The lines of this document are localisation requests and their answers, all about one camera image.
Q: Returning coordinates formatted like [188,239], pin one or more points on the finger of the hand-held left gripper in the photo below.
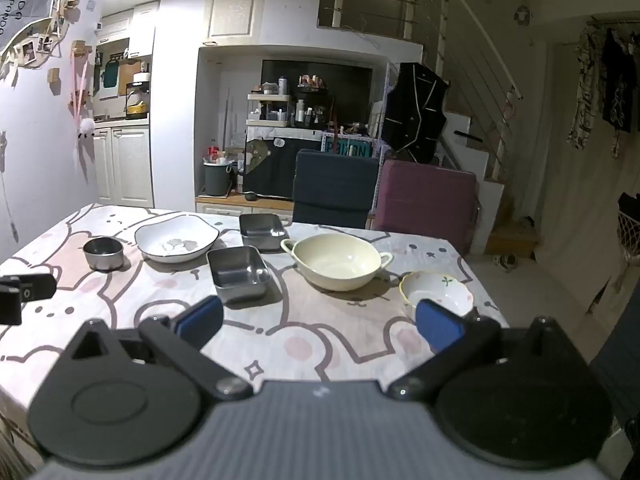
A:
[30,287]
[10,310]

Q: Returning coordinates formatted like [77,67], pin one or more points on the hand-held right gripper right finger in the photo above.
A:
[437,325]

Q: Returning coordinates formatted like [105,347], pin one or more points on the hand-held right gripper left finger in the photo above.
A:
[200,317]

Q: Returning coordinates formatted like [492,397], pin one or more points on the small white floral bowl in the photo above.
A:
[440,287]

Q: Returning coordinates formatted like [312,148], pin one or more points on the steel rectangular container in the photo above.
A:
[239,272]
[262,232]

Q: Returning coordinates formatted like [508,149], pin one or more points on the white plate with dark rim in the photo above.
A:
[176,240]

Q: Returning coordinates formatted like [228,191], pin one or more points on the small round steel bowl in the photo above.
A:
[102,255]

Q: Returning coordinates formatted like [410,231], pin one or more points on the bear print tablecloth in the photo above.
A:
[310,330]

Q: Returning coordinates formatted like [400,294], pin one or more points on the maroon chair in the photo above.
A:
[427,210]

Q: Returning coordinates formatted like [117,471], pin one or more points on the wooden low platform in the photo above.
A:
[235,203]

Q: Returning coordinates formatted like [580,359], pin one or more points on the grey trash bin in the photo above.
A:
[216,180]

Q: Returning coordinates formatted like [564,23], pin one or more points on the white kitchen cabinet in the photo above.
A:
[122,165]
[127,27]

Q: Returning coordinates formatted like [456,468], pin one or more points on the black printed banner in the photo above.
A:
[272,170]

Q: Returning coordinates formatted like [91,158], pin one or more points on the white staircase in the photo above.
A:
[470,160]

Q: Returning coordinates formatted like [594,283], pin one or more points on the pink hanging plush ornament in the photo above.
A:
[84,127]

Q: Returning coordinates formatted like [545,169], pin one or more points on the dark blue chair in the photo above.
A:
[335,190]

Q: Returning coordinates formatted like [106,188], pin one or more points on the dark blue cloth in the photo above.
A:
[617,375]

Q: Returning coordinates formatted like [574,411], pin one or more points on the teal sign box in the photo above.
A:
[355,150]

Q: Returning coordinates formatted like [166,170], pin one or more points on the yellow pot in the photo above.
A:
[136,108]

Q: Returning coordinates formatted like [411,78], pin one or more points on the net basket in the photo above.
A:
[631,232]

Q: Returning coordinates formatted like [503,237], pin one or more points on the black jacket with white trim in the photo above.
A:
[415,110]

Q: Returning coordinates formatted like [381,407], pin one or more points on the white storage rack with bottles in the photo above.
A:
[270,110]

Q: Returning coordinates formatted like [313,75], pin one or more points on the green cutting board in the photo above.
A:
[110,76]

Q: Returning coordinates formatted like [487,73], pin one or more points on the patterned hanging garment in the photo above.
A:
[587,95]

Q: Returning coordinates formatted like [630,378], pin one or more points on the white upper kitchen cabinet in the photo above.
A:
[127,27]

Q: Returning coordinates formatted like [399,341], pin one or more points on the black hanging shirt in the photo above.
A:
[620,85]

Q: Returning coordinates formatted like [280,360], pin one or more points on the white panel cabinet door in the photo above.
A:
[232,12]

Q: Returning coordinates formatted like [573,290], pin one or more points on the stair railing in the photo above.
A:
[400,0]

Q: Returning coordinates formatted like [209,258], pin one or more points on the wall photo display board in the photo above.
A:
[30,15]

